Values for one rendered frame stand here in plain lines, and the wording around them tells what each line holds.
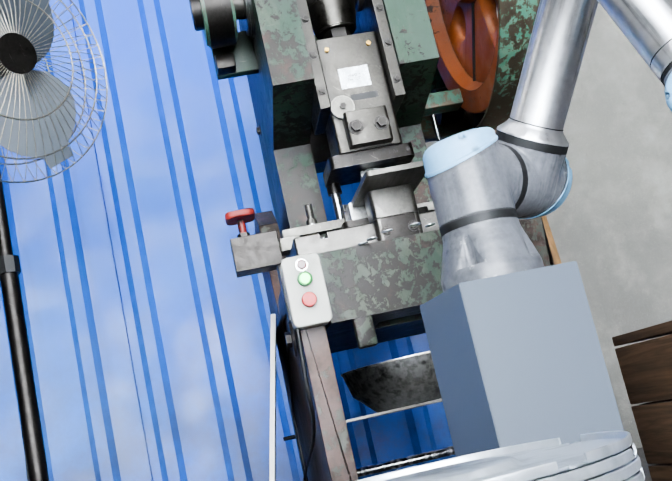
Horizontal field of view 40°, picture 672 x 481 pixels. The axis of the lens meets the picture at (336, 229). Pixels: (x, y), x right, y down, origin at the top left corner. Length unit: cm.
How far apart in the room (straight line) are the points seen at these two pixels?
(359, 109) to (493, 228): 84
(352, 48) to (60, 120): 74
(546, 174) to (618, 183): 218
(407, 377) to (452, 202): 69
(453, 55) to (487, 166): 129
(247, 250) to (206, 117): 159
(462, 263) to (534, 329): 14
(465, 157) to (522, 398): 35
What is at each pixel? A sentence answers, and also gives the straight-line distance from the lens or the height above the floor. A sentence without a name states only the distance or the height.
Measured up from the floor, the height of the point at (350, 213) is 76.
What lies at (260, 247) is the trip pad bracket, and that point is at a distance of 184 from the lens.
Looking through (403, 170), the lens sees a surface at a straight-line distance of 188.
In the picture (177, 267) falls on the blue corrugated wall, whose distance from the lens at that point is 325.
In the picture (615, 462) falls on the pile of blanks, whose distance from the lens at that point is 64.
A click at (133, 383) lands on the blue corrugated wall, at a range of 321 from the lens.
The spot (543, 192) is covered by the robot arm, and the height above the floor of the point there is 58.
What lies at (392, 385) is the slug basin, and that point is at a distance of 196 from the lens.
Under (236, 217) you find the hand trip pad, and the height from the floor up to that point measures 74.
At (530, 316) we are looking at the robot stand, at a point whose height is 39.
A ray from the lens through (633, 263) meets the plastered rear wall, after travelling 358.
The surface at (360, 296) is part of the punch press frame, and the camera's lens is 186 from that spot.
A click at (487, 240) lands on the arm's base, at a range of 131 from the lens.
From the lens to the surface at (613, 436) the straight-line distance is 76.
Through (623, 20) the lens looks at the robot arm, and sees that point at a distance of 125.
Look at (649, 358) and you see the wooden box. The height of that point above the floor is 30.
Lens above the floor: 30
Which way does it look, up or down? 12 degrees up
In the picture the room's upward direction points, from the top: 13 degrees counter-clockwise
